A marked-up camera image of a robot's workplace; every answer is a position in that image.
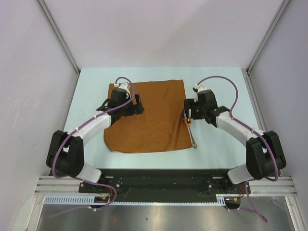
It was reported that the orange satin napkin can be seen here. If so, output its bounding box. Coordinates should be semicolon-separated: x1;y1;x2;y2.
103;80;192;154

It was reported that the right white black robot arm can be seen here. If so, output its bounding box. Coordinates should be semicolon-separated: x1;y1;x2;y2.
182;86;286;193

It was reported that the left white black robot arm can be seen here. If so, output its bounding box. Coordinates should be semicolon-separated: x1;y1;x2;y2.
46;84;144;193

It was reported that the gold ornate spoon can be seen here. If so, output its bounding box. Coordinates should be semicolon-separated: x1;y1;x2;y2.
184;118;198;149

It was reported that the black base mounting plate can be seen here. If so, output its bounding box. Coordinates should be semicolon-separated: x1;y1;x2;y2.
79;168;253;203

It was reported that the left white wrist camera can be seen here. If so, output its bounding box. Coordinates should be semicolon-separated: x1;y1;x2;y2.
114;82;130;93

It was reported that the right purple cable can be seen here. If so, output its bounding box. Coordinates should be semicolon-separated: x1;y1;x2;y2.
196;76;281;181

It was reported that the purple cable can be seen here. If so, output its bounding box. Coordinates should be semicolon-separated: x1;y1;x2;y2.
51;77;137;179
196;76;281;181

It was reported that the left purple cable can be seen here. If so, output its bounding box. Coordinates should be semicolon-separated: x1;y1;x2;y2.
51;77;137;179

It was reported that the aluminium frame rail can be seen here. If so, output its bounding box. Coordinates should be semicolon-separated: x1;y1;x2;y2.
35;176;297;196

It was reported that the white slotted cable duct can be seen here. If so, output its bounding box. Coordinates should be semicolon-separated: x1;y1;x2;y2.
44;195;240;206

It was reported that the right aluminium corner post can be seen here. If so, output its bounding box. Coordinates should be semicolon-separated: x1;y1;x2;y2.
245;0;292;73

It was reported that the aluminium corner post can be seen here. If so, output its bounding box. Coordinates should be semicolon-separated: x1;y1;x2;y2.
35;0;80;74
245;0;292;73

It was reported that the left aluminium corner post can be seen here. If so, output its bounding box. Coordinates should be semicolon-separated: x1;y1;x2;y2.
35;0;80;74

